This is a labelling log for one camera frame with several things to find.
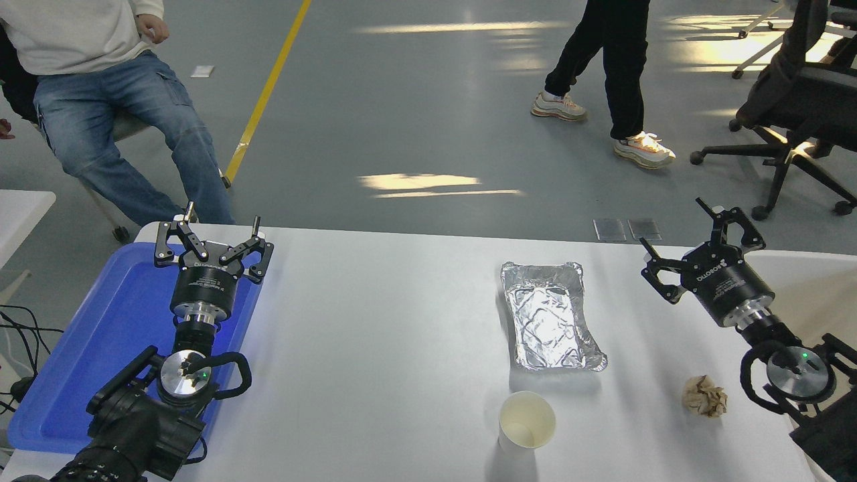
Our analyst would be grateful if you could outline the white paper cup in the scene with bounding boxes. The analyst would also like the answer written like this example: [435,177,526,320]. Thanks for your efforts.
[497,391,557,456]

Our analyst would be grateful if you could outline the blue plastic tray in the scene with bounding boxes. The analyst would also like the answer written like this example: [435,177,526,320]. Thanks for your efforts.
[7,242,263,456]

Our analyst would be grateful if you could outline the black office chair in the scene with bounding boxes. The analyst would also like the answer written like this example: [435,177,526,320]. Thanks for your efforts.
[690,0,857,222]

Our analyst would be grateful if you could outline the white frame wheeled chair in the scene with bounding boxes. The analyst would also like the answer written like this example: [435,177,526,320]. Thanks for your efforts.
[731,0,857,80]

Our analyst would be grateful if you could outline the crumpled tan paper ball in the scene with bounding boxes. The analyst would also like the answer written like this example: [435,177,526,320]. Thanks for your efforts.
[682,375,729,419]

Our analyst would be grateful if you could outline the seated person's left hand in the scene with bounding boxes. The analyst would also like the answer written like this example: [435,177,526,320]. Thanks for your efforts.
[134,13,170,46]

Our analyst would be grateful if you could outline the walking person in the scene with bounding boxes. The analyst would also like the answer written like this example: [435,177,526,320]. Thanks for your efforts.
[531,0,677,169]

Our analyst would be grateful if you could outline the large pale bin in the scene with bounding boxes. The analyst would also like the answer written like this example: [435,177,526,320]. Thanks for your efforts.
[742,249,857,482]

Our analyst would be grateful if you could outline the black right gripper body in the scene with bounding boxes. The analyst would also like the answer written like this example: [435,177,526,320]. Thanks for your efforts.
[683,242,776,327]

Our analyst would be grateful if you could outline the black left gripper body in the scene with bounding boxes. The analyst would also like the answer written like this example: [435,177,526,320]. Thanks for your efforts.
[170,241,244,317]

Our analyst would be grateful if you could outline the black cables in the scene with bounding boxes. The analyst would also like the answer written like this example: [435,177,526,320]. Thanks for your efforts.
[0,305,64,412]

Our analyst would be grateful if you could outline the white side table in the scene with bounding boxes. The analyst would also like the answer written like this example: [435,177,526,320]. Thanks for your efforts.
[0,190,57,305]

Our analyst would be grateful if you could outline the silver foil tray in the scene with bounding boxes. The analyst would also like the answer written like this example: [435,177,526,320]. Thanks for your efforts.
[499,261,609,373]

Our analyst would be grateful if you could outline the seated person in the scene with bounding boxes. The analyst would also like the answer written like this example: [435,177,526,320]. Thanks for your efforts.
[0,0,236,228]

